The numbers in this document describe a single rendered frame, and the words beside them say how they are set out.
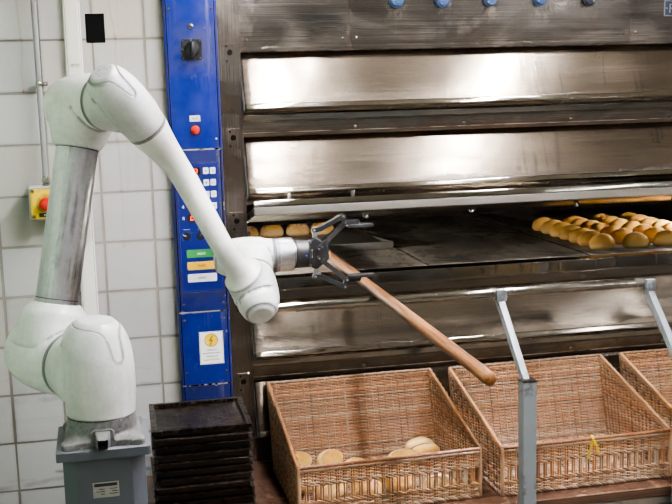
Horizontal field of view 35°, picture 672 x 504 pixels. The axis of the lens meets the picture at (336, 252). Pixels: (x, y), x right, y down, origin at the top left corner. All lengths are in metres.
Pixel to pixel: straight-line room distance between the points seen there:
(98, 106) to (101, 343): 0.54
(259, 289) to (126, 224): 0.82
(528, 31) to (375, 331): 1.10
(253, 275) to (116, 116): 0.51
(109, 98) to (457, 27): 1.40
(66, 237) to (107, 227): 0.75
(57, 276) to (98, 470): 0.47
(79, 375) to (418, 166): 1.47
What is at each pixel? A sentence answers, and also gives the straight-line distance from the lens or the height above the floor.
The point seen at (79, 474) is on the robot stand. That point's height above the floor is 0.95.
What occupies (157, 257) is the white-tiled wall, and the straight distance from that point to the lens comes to 3.33.
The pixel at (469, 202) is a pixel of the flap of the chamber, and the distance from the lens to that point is 3.34.
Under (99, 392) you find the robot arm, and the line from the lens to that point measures 2.41.
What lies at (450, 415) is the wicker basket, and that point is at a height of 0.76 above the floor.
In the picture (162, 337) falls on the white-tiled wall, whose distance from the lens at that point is 3.37.
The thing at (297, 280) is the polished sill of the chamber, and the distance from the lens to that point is 3.38.
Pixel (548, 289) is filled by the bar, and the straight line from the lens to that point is 3.22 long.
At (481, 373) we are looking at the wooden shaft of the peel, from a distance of 2.17.
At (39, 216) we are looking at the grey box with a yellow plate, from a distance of 3.24.
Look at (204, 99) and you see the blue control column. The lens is 3.27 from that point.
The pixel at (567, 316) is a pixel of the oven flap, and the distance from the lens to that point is 3.68.
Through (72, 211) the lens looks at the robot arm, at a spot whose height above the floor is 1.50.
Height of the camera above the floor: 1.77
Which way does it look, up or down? 9 degrees down
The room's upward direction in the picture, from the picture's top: 2 degrees counter-clockwise
